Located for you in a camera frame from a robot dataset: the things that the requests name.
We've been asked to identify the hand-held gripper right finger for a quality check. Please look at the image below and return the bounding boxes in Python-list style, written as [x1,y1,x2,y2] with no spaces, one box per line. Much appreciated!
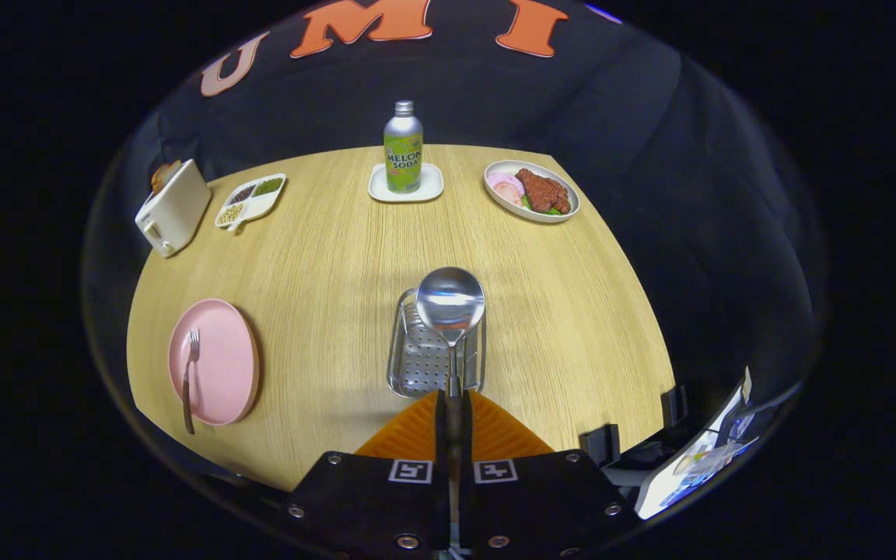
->
[460,390,640,560]

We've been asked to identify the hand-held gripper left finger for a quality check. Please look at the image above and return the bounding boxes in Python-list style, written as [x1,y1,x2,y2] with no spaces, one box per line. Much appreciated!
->
[281,390,450,560]

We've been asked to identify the metal spoon with dark handle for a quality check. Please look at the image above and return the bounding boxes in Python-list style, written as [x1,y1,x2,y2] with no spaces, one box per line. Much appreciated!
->
[415,267,486,549]

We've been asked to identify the metal fork with dark handle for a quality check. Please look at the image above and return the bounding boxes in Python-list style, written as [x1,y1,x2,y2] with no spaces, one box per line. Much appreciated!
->
[181,327,201,435]

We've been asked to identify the black table clamp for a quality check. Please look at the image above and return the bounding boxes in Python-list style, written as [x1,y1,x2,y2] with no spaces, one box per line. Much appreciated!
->
[661,385,688,428]
[579,424,621,467]

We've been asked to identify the pink plate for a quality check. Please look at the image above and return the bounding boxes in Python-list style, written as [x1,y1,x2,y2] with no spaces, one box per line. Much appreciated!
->
[168,299,261,427]

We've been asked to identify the white oval plate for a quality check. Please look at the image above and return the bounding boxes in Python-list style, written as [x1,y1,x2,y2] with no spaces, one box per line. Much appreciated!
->
[484,160,581,224]

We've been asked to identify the white square coaster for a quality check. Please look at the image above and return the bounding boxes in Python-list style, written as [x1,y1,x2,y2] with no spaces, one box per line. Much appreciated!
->
[368,162,445,204]

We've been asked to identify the pink ham slices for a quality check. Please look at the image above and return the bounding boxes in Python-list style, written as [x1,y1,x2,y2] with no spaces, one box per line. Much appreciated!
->
[487,173,525,207]

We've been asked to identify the brown meat piece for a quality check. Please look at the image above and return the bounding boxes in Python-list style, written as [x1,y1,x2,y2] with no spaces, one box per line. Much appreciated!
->
[516,169,572,215]

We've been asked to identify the green label metal bottle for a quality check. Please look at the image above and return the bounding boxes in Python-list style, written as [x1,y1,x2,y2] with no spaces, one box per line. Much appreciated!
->
[383,100,424,194]

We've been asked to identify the white divided dish with beans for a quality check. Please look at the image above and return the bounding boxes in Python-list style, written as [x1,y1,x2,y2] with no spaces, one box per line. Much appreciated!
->
[215,173,287,234]

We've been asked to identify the white toaster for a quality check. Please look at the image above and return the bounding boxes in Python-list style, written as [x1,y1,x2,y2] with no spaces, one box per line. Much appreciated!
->
[135,159,212,258]

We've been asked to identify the toasted bread slice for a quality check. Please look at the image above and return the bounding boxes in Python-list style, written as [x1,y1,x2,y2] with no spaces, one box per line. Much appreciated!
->
[151,160,182,194]

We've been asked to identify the metal wire drain basket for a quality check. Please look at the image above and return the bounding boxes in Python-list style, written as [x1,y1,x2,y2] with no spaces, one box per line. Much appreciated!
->
[386,288,488,399]

